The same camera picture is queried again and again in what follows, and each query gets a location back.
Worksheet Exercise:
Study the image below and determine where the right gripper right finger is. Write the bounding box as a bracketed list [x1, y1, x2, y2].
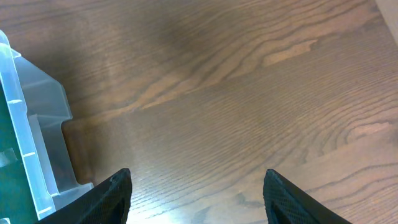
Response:
[263, 169, 350, 224]

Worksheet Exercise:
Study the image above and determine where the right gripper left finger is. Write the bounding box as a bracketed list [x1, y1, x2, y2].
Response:
[38, 168, 132, 224]

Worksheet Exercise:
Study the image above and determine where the dark green garment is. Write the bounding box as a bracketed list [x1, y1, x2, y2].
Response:
[1, 92, 37, 223]

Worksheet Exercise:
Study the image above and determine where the clear plastic storage bin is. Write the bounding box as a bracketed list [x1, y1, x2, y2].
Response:
[1, 33, 93, 220]

